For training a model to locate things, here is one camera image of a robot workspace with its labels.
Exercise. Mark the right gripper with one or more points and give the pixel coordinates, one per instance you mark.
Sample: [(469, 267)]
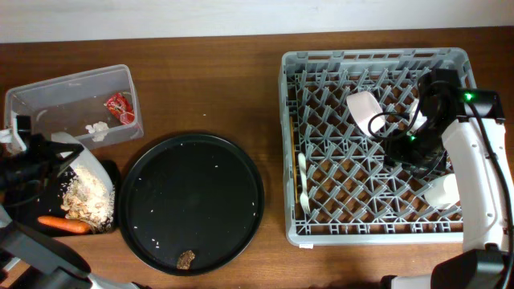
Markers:
[(393, 151)]

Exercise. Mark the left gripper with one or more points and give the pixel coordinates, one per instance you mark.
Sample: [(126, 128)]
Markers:
[(44, 150)]

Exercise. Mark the white tissue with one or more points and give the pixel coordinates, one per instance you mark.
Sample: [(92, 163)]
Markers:
[(99, 130)]

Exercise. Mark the cream white cup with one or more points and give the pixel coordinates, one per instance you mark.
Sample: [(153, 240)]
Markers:
[(442, 193)]

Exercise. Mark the grey plate with rice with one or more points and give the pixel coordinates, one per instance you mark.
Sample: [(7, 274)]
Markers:
[(86, 159)]

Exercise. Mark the orange carrot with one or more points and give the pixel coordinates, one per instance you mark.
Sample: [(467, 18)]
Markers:
[(69, 225)]

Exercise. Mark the pink bowl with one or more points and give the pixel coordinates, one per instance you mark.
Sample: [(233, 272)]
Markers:
[(363, 106)]

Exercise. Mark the red snack wrapper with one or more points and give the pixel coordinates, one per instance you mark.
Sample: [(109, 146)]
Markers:
[(118, 106)]

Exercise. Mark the white plastic fork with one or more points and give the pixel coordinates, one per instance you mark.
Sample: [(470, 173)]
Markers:
[(304, 199)]

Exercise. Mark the wooden chopstick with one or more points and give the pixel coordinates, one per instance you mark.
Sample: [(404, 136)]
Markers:
[(294, 173)]

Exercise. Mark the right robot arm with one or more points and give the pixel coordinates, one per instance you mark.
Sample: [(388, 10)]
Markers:
[(466, 127)]

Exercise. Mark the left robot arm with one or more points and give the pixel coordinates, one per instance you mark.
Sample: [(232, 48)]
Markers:
[(52, 264)]

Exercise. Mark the grey dishwasher rack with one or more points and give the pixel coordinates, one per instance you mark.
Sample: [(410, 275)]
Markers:
[(354, 198)]

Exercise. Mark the pile of rice and shells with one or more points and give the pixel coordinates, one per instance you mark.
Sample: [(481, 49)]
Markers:
[(88, 199)]

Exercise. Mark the black rectangular tray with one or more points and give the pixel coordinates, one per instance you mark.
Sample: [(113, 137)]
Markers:
[(49, 201)]

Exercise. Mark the clear plastic bin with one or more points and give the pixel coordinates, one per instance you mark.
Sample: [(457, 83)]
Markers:
[(69, 103)]

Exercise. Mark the round black tray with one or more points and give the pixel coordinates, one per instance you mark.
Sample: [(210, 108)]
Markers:
[(196, 192)]

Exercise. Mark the brown food scrap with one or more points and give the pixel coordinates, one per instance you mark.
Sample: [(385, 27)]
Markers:
[(185, 259)]

